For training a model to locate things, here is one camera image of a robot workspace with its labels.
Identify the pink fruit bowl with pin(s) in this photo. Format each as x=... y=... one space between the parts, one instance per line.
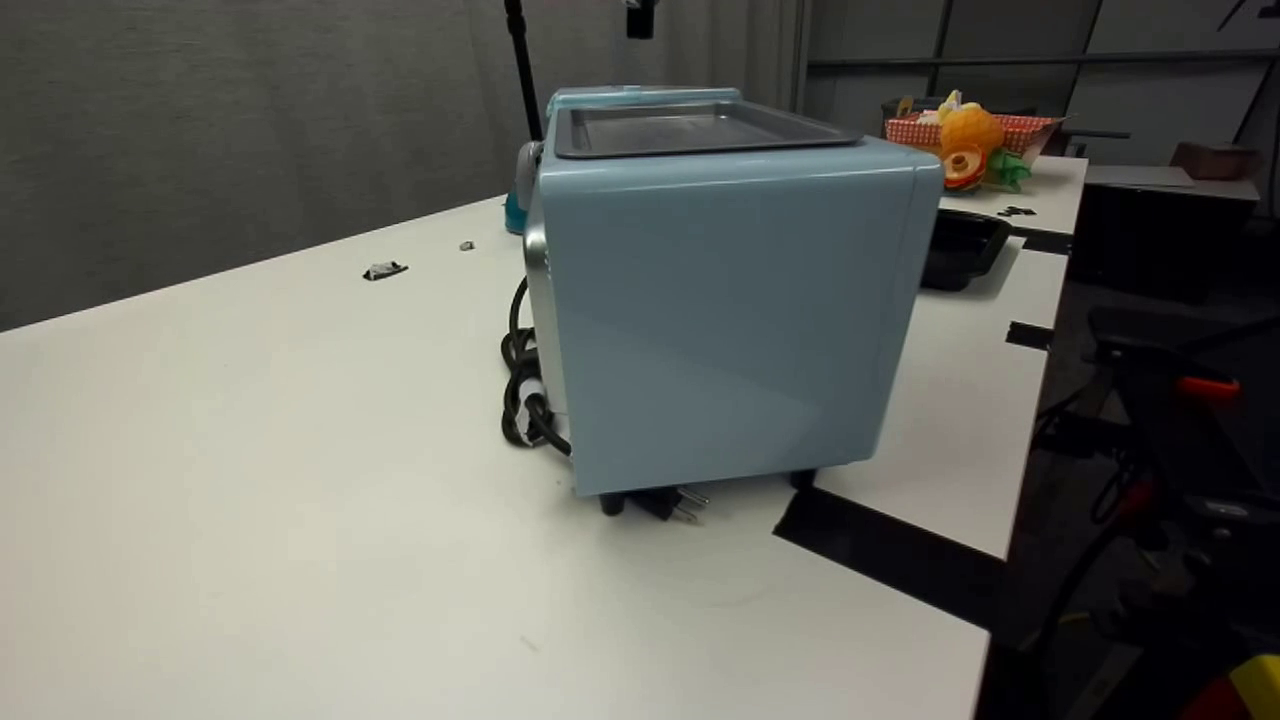
x=1033 y=134

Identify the brown bowl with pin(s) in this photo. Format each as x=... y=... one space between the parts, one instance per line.
x=1218 y=161

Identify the small dark table object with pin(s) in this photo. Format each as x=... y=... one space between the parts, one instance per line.
x=387 y=271

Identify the orange toy fruit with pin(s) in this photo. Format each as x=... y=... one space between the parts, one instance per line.
x=968 y=129

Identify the black ribbed plastic tray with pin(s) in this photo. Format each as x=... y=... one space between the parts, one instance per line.
x=963 y=244

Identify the black tripod pole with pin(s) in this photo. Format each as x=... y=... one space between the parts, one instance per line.
x=522 y=66

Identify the light blue breakfast station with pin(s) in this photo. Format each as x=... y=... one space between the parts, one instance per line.
x=723 y=321

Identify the black tape strip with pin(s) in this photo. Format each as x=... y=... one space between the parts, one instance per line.
x=1041 y=242
x=894 y=546
x=1028 y=333

